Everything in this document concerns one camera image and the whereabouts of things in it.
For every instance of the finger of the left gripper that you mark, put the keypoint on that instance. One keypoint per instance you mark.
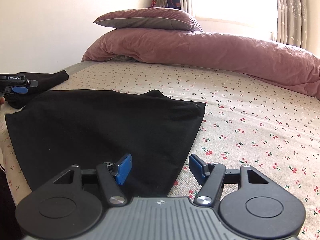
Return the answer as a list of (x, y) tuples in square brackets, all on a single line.
[(16, 90)]

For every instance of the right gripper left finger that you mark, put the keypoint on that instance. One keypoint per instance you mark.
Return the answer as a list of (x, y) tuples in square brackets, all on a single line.
[(105, 181)]

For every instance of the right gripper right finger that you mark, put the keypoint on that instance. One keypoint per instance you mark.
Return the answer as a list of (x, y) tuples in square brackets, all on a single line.
[(211, 177)]

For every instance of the black pants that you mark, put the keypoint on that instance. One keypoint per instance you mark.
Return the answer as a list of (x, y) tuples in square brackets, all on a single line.
[(60, 128)]

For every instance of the folded black garment stack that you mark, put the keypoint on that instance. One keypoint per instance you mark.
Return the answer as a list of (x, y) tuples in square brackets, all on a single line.
[(46, 82)]

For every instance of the grey mattress edge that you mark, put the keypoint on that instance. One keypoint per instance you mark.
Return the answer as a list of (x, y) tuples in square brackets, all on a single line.
[(78, 67)]

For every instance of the cherry print bed sheet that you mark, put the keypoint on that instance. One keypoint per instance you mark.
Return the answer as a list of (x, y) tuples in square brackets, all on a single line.
[(247, 121)]

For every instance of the pink duvet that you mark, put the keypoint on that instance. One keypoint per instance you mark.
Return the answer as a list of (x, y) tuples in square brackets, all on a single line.
[(281, 65)]

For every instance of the pink grey pillow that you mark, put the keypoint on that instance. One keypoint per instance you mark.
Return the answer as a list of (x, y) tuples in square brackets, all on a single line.
[(152, 18)]

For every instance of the beige curtain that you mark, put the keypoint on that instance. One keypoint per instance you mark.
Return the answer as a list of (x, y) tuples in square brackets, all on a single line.
[(298, 24)]

